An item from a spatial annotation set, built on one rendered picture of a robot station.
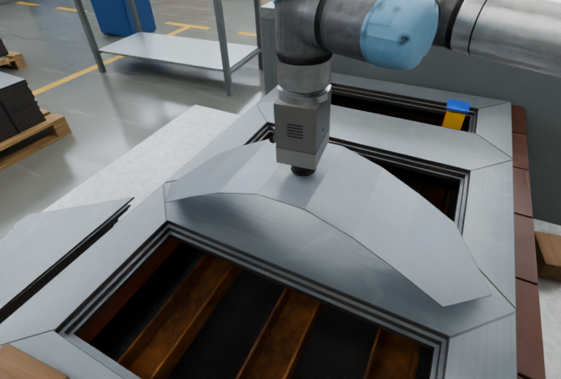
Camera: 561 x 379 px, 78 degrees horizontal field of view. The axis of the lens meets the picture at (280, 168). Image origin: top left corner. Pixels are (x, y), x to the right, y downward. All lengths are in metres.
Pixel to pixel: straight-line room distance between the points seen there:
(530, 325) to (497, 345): 0.09
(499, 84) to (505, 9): 0.88
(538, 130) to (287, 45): 1.10
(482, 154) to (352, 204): 0.53
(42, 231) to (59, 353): 0.38
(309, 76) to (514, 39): 0.23
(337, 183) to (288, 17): 0.27
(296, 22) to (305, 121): 0.13
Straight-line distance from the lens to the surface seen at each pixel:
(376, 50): 0.38
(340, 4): 0.40
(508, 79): 1.33
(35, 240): 0.97
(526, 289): 0.77
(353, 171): 0.61
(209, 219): 0.75
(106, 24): 5.38
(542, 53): 0.46
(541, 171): 1.51
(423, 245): 0.60
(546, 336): 0.93
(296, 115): 0.48
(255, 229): 0.72
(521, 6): 0.47
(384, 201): 0.60
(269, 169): 0.59
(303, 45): 0.45
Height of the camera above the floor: 1.38
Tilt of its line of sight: 38 degrees down
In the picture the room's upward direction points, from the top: 2 degrees counter-clockwise
